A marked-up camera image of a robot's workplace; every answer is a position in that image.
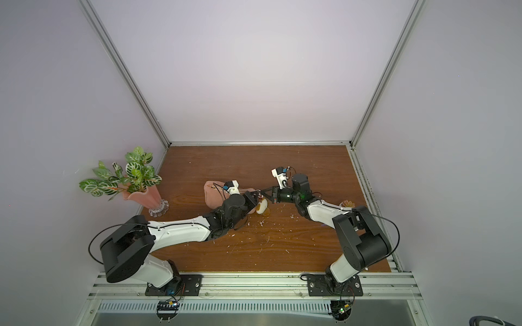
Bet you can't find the white brown plush decoration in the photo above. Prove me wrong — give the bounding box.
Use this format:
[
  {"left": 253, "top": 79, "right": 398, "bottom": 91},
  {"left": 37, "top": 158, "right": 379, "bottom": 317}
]
[{"left": 256, "top": 198, "right": 271, "bottom": 217}]

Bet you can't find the pink corduroy pouch bag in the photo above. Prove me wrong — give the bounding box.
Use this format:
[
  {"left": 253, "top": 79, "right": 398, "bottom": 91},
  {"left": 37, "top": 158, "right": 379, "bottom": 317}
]
[{"left": 203, "top": 181, "right": 230, "bottom": 210}]

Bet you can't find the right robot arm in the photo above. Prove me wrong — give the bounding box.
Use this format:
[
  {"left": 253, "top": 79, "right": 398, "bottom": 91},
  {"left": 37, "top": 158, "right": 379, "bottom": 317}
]
[{"left": 262, "top": 167, "right": 398, "bottom": 287}]

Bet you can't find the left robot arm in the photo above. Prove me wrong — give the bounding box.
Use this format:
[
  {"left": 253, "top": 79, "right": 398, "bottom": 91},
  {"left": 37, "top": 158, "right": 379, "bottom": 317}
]
[{"left": 100, "top": 191, "right": 268, "bottom": 288}]

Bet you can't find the small succulent in white pot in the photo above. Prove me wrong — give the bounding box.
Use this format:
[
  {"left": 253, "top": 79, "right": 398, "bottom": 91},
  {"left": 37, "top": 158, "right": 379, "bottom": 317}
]
[{"left": 340, "top": 200, "right": 356, "bottom": 209}]

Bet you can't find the pink glass vase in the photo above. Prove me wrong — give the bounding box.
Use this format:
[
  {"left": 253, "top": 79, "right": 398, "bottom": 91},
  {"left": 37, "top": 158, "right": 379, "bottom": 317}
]
[{"left": 122, "top": 186, "right": 169, "bottom": 218}]

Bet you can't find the green leafy artificial plant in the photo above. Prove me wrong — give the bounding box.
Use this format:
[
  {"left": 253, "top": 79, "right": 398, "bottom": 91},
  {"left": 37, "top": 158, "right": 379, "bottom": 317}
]
[{"left": 79, "top": 146, "right": 163, "bottom": 201}]

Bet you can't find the left circuit board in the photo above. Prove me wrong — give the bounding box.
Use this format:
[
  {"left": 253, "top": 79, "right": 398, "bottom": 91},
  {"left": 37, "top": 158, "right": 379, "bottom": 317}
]
[{"left": 156, "top": 300, "right": 181, "bottom": 323}]

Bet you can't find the circuit board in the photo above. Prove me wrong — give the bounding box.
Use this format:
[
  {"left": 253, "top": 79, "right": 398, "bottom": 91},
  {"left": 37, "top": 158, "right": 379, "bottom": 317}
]
[
  {"left": 156, "top": 300, "right": 181, "bottom": 323},
  {"left": 329, "top": 300, "right": 353, "bottom": 322}
]

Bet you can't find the right circuit board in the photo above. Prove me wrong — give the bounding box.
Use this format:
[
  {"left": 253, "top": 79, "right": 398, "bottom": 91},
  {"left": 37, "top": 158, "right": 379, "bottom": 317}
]
[{"left": 329, "top": 300, "right": 353, "bottom": 322}]

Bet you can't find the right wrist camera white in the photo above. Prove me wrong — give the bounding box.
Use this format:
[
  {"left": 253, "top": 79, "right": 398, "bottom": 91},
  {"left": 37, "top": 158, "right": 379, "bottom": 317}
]
[{"left": 271, "top": 167, "right": 289, "bottom": 189}]

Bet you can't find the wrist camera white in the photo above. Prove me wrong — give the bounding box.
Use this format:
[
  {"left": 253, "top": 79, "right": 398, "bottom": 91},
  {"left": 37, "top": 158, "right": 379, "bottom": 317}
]
[
  {"left": 271, "top": 167, "right": 289, "bottom": 189},
  {"left": 222, "top": 180, "right": 241, "bottom": 196}
]

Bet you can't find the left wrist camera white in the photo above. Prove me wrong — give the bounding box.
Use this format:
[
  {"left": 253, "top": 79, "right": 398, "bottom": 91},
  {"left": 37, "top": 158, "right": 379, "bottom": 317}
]
[{"left": 222, "top": 180, "right": 241, "bottom": 196}]

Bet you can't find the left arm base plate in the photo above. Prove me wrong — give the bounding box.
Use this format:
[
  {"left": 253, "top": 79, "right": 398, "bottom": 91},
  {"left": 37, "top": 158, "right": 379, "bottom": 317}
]
[{"left": 145, "top": 274, "right": 203, "bottom": 297}]

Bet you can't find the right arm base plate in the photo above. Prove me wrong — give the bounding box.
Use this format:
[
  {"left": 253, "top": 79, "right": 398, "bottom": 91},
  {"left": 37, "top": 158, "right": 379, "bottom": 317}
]
[{"left": 300, "top": 273, "right": 364, "bottom": 297}]

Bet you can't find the aluminium front rail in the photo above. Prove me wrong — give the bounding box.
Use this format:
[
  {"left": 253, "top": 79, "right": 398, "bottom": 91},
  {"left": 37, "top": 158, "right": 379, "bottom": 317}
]
[{"left": 88, "top": 272, "right": 422, "bottom": 300}]

